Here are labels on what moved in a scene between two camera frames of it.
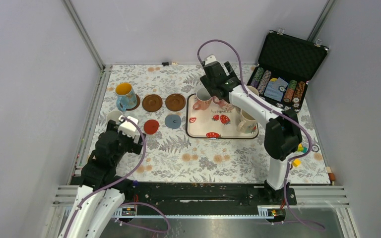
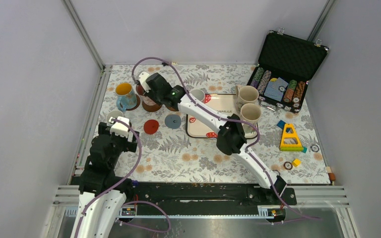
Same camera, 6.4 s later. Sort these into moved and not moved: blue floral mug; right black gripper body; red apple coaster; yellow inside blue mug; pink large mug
Moved: pink large mug; right black gripper body
Not moved: yellow inside blue mug; red apple coaster; blue floral mug
